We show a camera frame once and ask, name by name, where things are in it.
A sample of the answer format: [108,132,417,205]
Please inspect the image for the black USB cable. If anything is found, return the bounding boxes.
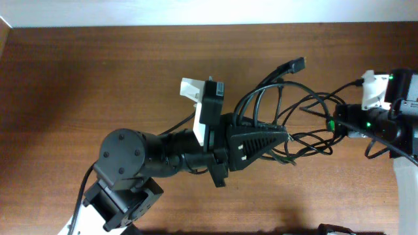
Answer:
[232,57,330,164]
[270,92,347,166]

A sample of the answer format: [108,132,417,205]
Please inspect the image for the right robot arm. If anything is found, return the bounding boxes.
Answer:
[334,69,417,234]

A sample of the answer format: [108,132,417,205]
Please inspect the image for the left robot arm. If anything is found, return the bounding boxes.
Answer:
[67,113,289,234]

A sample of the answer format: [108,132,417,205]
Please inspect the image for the left camera black cable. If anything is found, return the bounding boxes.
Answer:
[67,110,197,235]

